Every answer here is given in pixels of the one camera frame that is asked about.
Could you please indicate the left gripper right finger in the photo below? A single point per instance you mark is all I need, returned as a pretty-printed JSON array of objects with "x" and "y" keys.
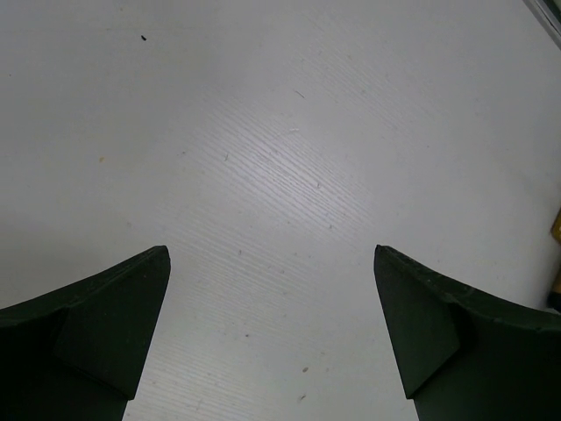
[{"x": 463, "y": 354}]

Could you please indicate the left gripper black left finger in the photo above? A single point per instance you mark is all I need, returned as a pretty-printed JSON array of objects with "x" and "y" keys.
[{"x": 78, "y": 352}]

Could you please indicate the orange blue pasta bag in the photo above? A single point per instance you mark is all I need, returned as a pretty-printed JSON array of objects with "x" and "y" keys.
[{"x": 553, "y": 297}]

